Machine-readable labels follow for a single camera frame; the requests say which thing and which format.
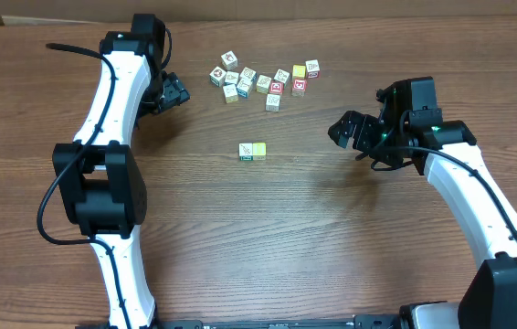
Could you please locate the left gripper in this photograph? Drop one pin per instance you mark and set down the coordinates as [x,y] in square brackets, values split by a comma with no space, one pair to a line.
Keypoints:
[174,91]

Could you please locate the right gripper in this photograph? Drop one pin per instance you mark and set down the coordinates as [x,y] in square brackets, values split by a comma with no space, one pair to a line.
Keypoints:
[366,126]

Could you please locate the green sided wooden block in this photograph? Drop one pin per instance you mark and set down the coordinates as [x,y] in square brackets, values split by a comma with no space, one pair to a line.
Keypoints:
[245,151]

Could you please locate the letter L wooden block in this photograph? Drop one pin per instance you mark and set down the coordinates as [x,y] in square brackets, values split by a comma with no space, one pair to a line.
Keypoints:
[259,151]

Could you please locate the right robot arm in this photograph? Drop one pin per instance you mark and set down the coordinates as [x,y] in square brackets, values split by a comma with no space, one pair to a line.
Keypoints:
[410,130]

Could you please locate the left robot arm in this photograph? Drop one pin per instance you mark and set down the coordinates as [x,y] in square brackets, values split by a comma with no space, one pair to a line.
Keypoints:
[101,186]

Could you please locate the soccer ball wooden block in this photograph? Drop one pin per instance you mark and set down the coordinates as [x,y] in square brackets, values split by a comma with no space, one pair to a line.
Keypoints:
[217,76]

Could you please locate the ice cream wooden block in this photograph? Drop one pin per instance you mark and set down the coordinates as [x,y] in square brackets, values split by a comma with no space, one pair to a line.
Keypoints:
[232,78]

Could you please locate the top red picture block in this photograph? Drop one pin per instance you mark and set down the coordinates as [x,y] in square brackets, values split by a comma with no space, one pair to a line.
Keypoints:
[229,60]

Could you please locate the sailboat blue wooden block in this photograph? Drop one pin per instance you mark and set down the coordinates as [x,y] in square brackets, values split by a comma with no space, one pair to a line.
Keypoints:
[244,87]

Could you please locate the blue sided picture block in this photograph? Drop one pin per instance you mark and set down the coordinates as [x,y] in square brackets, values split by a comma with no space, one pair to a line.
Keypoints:
[248,74]

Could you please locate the red letter wooden block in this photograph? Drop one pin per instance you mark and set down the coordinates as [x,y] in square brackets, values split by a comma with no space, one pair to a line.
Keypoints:
[299,87]

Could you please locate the far right white block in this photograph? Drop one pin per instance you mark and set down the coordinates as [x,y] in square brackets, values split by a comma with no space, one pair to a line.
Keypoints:
[312,69]

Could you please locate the lower white wooden block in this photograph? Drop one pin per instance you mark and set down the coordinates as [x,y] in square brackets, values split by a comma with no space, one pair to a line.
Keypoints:
[273,102]

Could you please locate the red face wooden block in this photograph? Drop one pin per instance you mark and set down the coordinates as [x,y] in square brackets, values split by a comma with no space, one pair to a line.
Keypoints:
[276,88]

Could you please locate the yellow top wooden block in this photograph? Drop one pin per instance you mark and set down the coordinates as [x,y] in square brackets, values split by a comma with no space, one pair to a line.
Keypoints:
[298,72]

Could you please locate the white tilted picture block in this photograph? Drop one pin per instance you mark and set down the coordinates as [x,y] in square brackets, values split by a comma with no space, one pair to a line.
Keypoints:
[282,76]

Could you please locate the cardboard panel at back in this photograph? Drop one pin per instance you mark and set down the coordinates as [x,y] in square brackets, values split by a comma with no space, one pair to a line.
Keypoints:
[116,11]

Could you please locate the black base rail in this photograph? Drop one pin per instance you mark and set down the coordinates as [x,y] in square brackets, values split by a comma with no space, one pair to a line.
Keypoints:
[370,321]

